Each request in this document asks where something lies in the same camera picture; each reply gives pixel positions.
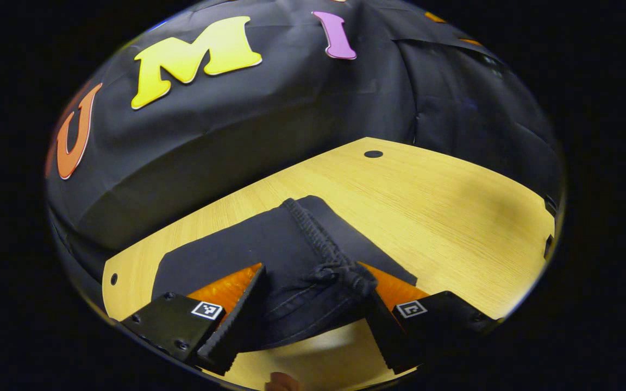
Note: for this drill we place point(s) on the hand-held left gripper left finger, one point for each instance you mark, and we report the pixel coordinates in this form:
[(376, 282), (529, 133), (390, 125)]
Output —
[(239, 326)]

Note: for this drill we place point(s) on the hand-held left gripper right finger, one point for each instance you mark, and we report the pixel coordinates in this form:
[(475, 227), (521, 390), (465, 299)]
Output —
[(386, 339)]

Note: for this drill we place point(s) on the dark grey jeans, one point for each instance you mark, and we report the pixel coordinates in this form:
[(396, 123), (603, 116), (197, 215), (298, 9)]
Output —
[(269, 244)]

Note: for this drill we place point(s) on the black backdrop cloth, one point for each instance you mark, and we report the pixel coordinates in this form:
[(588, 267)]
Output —
[(237, 136)]

